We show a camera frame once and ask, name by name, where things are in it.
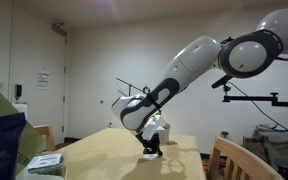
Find white paper notice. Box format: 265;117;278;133
37;70;51;90

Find clear container green contents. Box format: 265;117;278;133
26;152;65;176

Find wooden slatted chair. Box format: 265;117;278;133
33;124;57;153
206;135;285;180

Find black camera cable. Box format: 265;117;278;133
228;81;288;138

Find white Tazo tea box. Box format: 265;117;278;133
157;123;171;145

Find white teal tea leaflet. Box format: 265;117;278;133
143;152;160;160

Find white door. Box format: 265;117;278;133
12;6;67;145

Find black door lock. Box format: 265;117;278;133
14;84;23;101

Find red object on floor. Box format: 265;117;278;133
202;157;227;170

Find floor lamp red shade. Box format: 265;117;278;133
116;77;146;98

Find grey door closer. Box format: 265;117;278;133
51;22;68;38

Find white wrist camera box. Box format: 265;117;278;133
142;114;162;141

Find black camera on stand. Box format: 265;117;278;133
211;74;234;90

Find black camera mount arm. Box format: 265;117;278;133
222;84;288;108

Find grey covered furniture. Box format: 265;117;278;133
242;123;288;180

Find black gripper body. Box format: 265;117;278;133
135;132;160;149

